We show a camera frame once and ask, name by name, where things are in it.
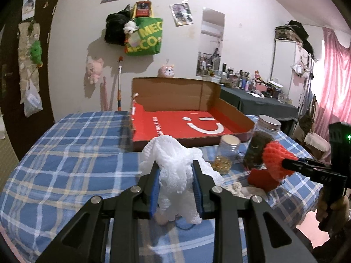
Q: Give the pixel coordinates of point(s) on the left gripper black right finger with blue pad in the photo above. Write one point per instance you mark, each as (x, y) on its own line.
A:
(237, 220)

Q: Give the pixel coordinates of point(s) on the white wardrobe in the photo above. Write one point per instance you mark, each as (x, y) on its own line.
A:
(291, 68)

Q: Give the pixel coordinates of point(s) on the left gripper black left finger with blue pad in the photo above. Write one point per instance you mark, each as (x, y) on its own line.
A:
(107, 222)

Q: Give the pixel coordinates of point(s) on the small white plush toy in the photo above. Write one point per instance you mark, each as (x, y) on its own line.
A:
(130, 27)

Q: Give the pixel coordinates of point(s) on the green tote bag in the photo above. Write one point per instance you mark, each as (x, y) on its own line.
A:
(147, 39)

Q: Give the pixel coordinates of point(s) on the pink plush on wall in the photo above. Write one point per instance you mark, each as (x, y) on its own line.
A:
(94, 69)

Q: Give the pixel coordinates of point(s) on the red knitted cloth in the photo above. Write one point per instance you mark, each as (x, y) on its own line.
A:
(261, 178)

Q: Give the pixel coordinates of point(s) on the plastic bag on door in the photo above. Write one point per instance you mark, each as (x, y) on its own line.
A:
(32, 100)

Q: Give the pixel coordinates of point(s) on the tall glass jar dark contents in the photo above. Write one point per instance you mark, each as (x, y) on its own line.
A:
(265, 131)

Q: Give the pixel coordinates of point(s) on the pink broom stick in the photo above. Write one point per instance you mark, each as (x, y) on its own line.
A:
(103, 95)

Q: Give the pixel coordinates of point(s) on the pink curtain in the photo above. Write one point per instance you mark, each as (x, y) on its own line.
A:
(334, 87)

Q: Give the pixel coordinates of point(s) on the white mesh bath pouf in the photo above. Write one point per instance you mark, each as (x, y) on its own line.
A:
(176, 178)

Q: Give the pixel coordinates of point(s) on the orange-handled mop stick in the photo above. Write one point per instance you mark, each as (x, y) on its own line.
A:
(120, 65)

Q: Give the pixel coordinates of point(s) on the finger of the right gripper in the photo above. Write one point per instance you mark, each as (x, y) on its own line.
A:
(304, 166)

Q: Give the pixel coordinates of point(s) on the photo poster on wall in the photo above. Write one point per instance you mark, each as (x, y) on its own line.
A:
(181, 14)

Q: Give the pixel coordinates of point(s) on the dark-clothed dresser table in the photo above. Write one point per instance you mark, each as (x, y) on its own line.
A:
(250, 105)

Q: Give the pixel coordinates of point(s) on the red mesh bath pouf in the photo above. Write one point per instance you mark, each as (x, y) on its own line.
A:
(273, 155)

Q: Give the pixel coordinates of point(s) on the blue plaid tablecloth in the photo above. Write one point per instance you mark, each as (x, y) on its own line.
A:
(85, 154)

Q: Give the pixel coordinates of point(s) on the wall mirror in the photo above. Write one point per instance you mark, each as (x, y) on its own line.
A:
(210, 46)

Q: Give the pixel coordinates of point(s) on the small glass jar yellow capsules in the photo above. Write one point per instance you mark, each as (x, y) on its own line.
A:
(226, 154)

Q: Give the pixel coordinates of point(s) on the green plush on door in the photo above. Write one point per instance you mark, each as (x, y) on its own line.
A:
(36, 53)

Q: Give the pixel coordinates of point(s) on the red-lined cardboard box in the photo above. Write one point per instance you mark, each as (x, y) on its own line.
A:
(189, 110)

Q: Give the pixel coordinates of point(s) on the person's right hand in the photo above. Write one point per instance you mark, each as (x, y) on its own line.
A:
(333, 210)

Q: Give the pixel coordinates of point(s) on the black bag on wall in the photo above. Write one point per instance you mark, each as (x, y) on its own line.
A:
(115, 24)

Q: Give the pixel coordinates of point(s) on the pink cat plush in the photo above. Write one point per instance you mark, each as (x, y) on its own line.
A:
(166, 71)

